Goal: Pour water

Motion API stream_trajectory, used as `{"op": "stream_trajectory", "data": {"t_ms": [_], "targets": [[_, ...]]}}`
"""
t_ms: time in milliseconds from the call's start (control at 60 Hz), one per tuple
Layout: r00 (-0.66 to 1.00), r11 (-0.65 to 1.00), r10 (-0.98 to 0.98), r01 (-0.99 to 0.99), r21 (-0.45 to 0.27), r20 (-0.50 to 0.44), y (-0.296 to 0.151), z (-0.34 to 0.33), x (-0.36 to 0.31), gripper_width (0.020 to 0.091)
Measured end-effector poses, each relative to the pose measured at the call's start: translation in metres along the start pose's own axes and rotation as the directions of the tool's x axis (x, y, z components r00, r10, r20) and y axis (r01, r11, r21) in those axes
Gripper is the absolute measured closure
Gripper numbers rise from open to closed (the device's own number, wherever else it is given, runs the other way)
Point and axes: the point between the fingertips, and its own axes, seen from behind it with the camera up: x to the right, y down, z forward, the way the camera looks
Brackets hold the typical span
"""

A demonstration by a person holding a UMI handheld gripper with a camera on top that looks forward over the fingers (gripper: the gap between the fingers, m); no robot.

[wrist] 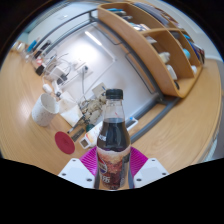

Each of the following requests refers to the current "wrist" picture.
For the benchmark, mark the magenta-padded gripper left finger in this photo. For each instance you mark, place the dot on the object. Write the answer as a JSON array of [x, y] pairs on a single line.
[[88, 158]]

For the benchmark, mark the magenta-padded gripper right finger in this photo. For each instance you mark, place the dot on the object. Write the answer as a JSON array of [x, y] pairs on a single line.
[[137, 160]]

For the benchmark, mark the dark cola bottle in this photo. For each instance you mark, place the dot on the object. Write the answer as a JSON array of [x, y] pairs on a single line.
[[113, 140]]

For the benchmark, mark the small white desk clock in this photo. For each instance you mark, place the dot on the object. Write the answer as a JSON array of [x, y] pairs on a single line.
[[84, 143]]

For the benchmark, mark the flat round red coaster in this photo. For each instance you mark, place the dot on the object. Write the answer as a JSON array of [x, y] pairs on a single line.
[[65, 142]]

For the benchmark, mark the brown tree figurine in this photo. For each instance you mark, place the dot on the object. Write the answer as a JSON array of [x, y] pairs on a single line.
[[91, 108]]

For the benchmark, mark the white speckled mug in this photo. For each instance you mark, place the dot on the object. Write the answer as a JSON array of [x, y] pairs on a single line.
[[45, 110]]

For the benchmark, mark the small white oval case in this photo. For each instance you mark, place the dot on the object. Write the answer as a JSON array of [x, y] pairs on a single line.
[[47, 88]]

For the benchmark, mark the white power strip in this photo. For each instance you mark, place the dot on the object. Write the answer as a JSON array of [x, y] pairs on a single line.
[[58, 72]]

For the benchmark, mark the small black jar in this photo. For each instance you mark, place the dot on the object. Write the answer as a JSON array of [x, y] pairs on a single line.
[[40, 69]]

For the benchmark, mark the wooden shelf unit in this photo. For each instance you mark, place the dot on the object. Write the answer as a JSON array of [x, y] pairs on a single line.
[[156, 56]]

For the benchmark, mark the black electric shaver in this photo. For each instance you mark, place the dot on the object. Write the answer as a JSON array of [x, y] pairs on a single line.
[[42, 50]]

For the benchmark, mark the white desk lamp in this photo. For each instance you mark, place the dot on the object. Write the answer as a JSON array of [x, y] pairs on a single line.
[[93, 38]]

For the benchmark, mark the blue tube bottle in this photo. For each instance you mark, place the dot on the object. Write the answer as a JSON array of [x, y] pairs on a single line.
[[32, 46]]

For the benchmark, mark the white tape roll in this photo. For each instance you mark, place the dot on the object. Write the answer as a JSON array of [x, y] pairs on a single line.
[[20, 45]]

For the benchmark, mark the grey metal frame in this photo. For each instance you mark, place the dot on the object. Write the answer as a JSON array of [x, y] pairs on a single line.
[[153, 125]]

